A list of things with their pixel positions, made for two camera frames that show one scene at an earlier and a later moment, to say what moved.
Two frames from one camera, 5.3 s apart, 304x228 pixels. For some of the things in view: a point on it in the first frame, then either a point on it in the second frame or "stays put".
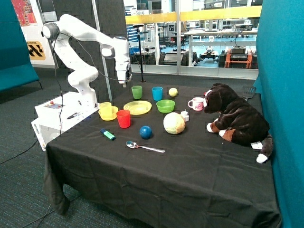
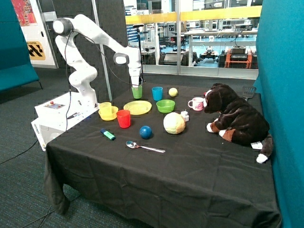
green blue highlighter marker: x=108 y=134 stays put
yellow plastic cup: x=106 y=108 stays put
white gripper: x=123 y=71 -> x=134 y=71
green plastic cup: x=137 y=91 stays put
